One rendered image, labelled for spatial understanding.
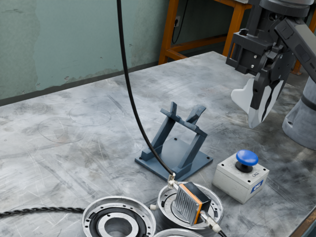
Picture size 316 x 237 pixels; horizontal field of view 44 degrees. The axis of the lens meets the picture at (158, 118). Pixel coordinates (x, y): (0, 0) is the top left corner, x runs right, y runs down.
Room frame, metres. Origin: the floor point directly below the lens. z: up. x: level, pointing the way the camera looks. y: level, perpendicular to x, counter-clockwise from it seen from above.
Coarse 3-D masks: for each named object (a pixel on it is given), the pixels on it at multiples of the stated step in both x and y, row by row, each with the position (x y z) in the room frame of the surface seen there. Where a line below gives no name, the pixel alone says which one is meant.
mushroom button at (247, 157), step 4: (240, 152) 0.59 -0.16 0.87; (244, 152) 0.59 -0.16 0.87; (248, 152) 0.59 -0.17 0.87; (252, 152) 0.60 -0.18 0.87; (236, 156) 0.59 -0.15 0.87; (240, 156) 0.58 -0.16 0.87; (244, 156) 0.58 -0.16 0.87; (248, 156) 0.58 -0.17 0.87; (252, 156) 0.58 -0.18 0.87; (256, 156) 0.59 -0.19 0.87; (240, 160) 0.57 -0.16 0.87; (244, 160) 0.57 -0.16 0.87; (248, 160) 0.57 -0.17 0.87; (252, 160) 0.57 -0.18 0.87; (256, 160) 0.58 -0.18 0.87; (244, 164) 0.57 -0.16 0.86; (248, 164) 0.57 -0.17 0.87; (252, 164) 0.57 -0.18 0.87; (256, 164) 0.58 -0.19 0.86
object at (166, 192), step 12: (168, 192) 0.50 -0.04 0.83; (204, 192) 0.51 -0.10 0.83; (156, 204) 0.47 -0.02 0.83; (216, 204) 0.49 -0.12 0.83; (156, 216) 0.45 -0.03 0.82; (168, 216) 0.43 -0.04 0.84; (180, 216) 0.45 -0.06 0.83; (216, 216) 0.47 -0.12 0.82; (168, 228) 0.43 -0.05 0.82; (180, 228) 0.42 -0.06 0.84; (192, 228) 0.42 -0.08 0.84; (204, 228) 0.42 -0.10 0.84
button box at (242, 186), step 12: (216, 168) 0.58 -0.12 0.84; (228, 168) 0.58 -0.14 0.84; (240, 168) 0.58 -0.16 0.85; (252, 168) 0.58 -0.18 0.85; (264, 168) 0.60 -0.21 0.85; (216, 180) 0.58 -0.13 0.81; (228, 180) 0.56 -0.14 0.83; (240, 180) 0.55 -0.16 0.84; (252, 180) 0.55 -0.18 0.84; (264, 180) 0.59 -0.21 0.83; (228, 192) 0.56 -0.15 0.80; (240, 192) 0.55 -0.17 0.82; (252, 192) 0.56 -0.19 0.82
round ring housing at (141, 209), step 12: (96, 204) 0.43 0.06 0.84; (108, 204) 0.44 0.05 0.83; (120, 204) 0.45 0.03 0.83; (132, 204) 0.45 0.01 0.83; (84, 216) 0.40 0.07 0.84; (108, 216) 0.42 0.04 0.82; (120, 216) 0.42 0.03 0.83; (144, 216) 0.43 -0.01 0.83; (84, 228) 0.38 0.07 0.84; (108, 228) 0.42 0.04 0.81; (120, 228) 0.42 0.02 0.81; (132, 228) 0.41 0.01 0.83
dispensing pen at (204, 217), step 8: (168, 184) 0.49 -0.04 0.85; (176, 184) 0.49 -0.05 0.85; (184, 184) 0.47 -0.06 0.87; (192, 184) 0.48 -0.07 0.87; (192, 192) 0.46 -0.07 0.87; (200, 192) 0.46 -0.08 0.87; (200, 200) 0.44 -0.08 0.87; (208, 200) 0.45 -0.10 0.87; (208, 208) 0.45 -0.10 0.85; (200, 216) 0.43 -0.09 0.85; (208, 216) 0.43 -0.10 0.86; (208, 224) 0.42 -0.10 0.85; (216, 224) 0.42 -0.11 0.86; (216, 232) 0.41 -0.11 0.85
